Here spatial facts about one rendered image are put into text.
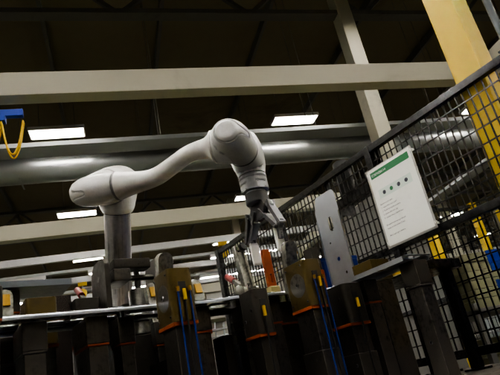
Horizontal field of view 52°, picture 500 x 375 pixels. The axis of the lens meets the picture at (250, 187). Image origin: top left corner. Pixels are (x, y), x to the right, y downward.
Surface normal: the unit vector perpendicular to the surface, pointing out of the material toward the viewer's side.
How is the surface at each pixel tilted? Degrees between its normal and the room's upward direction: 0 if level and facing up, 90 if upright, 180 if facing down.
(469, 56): 90
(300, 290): 90
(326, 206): 90
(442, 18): 90
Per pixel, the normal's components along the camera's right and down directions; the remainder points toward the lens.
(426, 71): 0.22, -0.40
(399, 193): -0.84, -0.04
